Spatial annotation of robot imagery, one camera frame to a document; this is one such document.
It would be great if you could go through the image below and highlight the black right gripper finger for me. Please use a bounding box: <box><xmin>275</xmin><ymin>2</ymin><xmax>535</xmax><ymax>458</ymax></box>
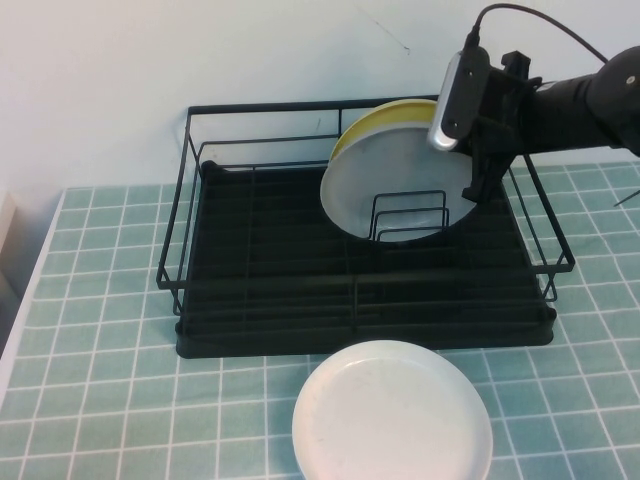
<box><xmin>461</xmin><ymin>148</ymin><xmax>517</xmax><ymax>204</ymax></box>

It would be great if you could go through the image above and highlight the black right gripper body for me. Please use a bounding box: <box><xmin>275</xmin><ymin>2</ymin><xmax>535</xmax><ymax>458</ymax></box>
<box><xmin>468</xmin><ymin>50</ymin><xmax>544</xmax><ymax>157</ymax></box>

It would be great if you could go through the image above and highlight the grey round plate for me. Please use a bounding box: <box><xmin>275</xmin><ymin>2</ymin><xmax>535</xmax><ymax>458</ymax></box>
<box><xmin>319</xmin><ymin>119</ymin><xmax>477</xmax><ymax>244</ymax></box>

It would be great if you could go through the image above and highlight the yellow round plate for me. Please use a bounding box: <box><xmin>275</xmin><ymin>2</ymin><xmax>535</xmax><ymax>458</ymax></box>
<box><xmin>328</xmin><ymin>98</ymin><xmax>442</xmax><ymax>162</ymax></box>

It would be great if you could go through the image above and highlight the white round plate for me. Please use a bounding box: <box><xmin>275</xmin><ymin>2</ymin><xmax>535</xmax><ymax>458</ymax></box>
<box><xmin>291</xmin><ymin>339</ymin><xmax>494</xmax><ymax>480</ymax></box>

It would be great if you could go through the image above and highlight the black plastic drain tray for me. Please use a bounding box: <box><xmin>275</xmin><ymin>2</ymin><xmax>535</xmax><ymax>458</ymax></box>
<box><xmin>174</xmin><ymin>154</ymin><xmax>557</xmax><ymax>360</ymax></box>

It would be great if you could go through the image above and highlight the teal grid tablecloth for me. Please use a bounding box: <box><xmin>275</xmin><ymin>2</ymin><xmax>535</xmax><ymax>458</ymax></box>
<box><xmin>0</xmin><ymin>162</ymin><xmax>640</xmax><ymax>480</ymax></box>

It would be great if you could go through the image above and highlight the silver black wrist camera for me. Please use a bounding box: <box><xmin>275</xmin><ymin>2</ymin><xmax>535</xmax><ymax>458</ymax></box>
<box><xmin>427</xmin><ymin>48</ymin><xmax>490</xmax><ymax>152</ymax></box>

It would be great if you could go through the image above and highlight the black camera cable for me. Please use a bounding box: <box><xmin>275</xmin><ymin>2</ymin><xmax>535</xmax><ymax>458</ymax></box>
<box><xmin>465</xmin><ymin>3</ymin><xmax>611</xmax><ymax>65</ymax></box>

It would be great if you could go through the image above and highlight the black wire dish rack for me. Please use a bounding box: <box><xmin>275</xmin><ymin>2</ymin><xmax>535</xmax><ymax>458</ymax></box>
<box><xmin>155</xmin><ymin>90</ymin><xmax>575</xmax><ymax>334</ymax></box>

